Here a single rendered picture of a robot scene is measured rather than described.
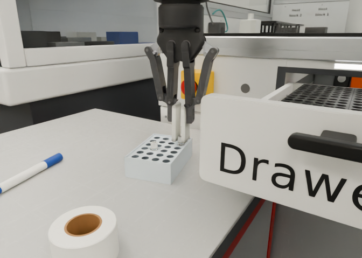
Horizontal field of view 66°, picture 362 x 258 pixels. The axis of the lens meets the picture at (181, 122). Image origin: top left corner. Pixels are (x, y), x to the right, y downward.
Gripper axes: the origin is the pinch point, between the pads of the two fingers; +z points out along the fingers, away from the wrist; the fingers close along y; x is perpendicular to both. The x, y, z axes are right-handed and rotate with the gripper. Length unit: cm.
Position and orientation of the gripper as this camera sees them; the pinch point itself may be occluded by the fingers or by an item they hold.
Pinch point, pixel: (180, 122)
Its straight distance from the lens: 51.7
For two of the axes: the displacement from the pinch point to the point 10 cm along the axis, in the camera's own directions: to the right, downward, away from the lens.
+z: 0.0, 9.5, 3.0
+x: -3.2, 2.9, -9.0
